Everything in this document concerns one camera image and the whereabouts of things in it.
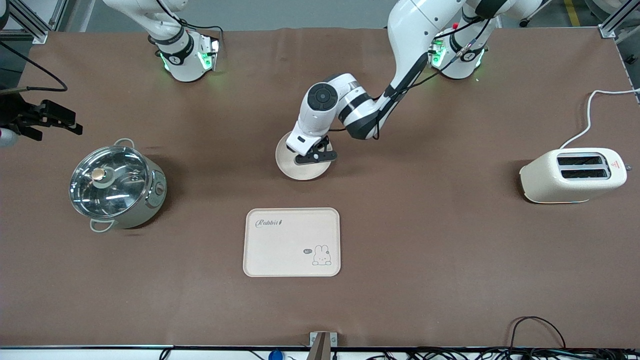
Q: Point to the round cream plate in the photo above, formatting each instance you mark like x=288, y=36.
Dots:
x=305, y=172

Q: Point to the cream rabbit print tray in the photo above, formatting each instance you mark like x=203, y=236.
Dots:
x=285, y=245

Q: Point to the glass pot lid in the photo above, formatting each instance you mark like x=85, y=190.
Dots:
x=110, y=182

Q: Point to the pale green electric pot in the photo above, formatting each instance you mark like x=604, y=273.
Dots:
x=150, y=200

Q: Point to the brown table cover sheet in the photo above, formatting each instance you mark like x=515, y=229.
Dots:
x=400, y=300

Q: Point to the blue round object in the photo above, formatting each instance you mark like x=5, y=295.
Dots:
x=275, y=355

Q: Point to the cream two-slot toaster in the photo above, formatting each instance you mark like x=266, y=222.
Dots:
x=545, y=182

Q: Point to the office chair caster base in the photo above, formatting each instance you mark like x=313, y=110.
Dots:
x=537, y=12

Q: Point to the aluminium frame profile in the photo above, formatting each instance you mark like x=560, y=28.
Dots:
x=35, y=27
x=612, y=25

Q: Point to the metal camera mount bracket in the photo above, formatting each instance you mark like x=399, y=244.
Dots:
x=322, y=345

